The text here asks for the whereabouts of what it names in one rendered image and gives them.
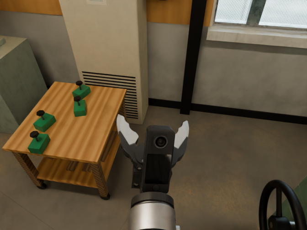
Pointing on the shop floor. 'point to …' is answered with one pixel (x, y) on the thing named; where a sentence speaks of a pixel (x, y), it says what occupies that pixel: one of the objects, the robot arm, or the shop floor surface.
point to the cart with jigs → (71, 135)
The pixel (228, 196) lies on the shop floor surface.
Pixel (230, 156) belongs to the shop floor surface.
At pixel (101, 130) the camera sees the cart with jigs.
